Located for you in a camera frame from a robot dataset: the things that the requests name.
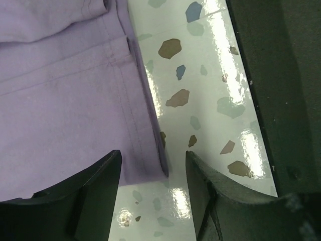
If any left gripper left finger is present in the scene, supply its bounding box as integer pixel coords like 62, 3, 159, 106
1, 150, 122, 241

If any purple t shirt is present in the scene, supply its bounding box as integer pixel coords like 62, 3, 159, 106
1, 1, 169, 201

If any folded black t shirt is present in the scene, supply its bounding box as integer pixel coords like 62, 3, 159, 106
227, 1, 320, 195

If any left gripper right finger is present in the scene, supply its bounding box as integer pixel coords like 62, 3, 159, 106
186, 151, 320, 240

